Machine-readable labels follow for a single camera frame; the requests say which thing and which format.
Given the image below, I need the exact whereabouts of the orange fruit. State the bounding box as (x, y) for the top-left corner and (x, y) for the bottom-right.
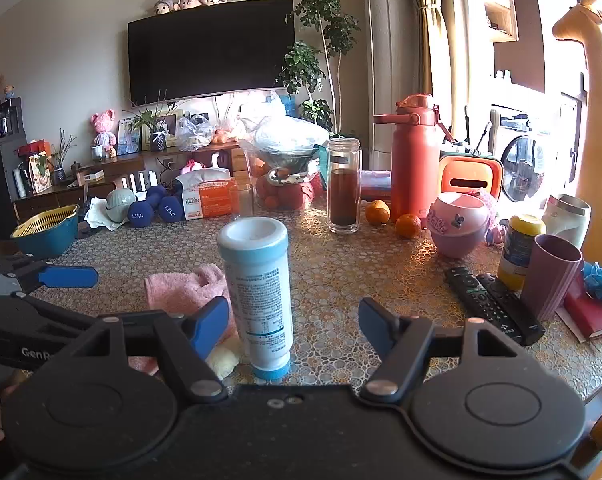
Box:
(395, 214), (423, 239)
(365, 200), (391, 226)

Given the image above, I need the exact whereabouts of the yellow giraffe plush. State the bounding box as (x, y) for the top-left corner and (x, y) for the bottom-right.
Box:
(552, 0), (602, 273)

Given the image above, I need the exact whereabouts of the pink plush bear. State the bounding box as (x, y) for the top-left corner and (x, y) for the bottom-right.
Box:
(90, 109), (118, 160)

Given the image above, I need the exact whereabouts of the red net bag of fruit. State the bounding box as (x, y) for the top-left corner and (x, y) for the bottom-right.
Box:
(254, 172), (316, 211)

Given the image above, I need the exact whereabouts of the patterned gift bag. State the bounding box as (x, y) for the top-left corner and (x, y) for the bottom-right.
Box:
(28, 152), (53, 195)

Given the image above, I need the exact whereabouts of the wooden television cabinet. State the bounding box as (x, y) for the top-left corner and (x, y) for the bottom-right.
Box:
(13, 141), (249, 222)

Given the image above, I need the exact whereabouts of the white cloth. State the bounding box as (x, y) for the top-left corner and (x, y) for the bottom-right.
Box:
(83, 197), (118, 232)

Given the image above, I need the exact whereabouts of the pink towel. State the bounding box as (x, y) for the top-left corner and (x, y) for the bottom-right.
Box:
(145, 263), (242, 376)

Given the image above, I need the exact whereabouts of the orange and white tissue box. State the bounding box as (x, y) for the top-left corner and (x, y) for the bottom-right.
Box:
(175, 167), (240, 221)

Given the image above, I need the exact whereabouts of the red book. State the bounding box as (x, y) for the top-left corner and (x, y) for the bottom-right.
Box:
(555, 274), (602, 343)

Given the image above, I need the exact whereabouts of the glass bowl with plastic bag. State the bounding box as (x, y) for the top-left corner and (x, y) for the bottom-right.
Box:
(238, 110), (330, 188)

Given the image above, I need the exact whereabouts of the white washing machine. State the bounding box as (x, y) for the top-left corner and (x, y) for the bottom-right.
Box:
(490, 104), (578, 203)

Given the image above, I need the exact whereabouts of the wooden wall shelf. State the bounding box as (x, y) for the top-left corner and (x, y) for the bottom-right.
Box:
(461, 0), (520, 44)

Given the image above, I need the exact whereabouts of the teal paper tag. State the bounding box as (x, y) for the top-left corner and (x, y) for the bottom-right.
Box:
(316, 142), (331, 187)

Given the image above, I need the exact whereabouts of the black coffee machine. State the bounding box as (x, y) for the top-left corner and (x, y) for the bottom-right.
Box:
(0, 97), (24, 140)

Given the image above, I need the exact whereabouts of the grey-green round case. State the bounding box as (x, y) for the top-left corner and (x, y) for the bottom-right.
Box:
(105, 187), (138, 224)

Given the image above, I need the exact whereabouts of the teal basin with yellow basket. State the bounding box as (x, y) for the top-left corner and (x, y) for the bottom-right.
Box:
(10, 205), (80, 260)

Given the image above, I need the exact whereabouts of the framed photo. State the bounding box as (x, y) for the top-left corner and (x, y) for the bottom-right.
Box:
(141, 109), (185, 152)

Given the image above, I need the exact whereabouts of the vase with dry twigs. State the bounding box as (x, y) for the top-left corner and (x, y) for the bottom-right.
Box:
(52, 129), (78, 184)

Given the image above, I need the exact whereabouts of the pale yellow cloth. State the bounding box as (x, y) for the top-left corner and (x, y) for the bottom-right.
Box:
(205, 344), (243, 381)

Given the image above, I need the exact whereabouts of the white bottle with blue ends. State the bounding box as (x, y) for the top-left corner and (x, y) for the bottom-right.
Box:
(216, 217), (295, 381)

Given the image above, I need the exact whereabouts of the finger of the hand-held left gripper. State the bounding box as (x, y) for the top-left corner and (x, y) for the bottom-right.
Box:
(0, 255), (100, 292)

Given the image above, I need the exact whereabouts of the white standing air conditioner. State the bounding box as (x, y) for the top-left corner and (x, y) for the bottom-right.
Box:
(357, 0), (428, 172)

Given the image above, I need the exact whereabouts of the tall green potted plant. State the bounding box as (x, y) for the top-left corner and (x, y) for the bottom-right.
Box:
(276, 0), (363, 133)

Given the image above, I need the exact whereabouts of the red thermos jug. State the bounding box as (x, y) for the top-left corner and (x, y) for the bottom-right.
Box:
(372, 93), (455, 228)

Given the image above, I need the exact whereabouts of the orange lidded container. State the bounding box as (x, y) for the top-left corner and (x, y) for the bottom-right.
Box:
(438, 154), (503, 202)

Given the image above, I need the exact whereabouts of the glass tea bottle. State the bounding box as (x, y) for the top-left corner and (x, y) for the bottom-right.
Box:
(327, 136), (362, 234)

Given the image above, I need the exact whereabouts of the clear plastic bag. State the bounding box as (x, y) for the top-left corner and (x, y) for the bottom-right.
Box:
(176, 114), (215, 152)

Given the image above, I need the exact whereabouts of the clear glass tumbler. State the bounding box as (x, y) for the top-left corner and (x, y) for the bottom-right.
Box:
(235, 183), (256, 220)

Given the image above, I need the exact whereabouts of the black remote control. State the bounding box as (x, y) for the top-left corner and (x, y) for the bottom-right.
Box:
(444, 266), (528, 347)
(476, 272), (546, 347)

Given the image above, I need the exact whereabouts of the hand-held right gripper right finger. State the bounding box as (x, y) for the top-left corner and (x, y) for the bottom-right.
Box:
(358, 297), (529, 403)

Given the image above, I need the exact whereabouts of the pink lidded cup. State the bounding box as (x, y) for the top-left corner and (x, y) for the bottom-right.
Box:
(426, 191), (492, 260)

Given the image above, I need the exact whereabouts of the black flat television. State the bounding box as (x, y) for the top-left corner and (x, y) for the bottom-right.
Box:
(127, 0), (296, 107)

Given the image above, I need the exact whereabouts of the beige curtain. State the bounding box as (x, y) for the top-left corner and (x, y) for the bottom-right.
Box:
(400, 0), (464, 111)

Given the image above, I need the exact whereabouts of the floral lace tablecloth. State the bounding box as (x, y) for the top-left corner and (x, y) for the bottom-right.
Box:
(28, 202), (602, 403)

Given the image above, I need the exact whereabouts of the white mug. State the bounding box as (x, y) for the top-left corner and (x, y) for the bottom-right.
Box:
(541, 193), (592, 251)

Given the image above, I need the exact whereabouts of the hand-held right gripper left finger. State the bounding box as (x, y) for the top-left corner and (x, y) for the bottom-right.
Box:
(56, 296), (231, 406)

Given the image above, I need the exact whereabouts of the stack of flat books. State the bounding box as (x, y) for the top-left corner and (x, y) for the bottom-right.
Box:
(360, 170), (393, 202)

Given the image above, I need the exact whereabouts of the yellow bottle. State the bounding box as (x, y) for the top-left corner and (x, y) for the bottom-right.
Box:
(496, 214), (547, 292)

